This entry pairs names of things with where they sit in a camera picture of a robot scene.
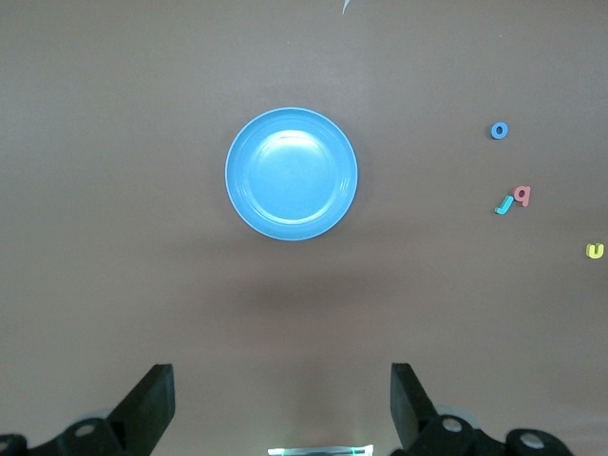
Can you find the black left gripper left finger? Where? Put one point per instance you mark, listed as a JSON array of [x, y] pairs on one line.
[[142, 418]]

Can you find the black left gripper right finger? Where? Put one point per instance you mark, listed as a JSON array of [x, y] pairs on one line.
[[418, 427]]

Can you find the teal foam letter j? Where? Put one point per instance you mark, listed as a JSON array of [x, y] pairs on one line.
[[505, 205]]

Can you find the red foam letter b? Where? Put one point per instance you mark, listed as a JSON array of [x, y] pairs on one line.
[[522, 194]]

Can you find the blue foam letter o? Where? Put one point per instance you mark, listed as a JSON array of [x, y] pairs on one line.
[[494, 131]]

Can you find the brown table cover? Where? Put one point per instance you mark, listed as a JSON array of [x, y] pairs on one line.
[[142, 237]]

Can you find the yellow foam letter u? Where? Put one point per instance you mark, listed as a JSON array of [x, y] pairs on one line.
[[594, 252]]

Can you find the blue plate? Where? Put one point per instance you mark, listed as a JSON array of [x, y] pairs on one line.
[[291, 174]]

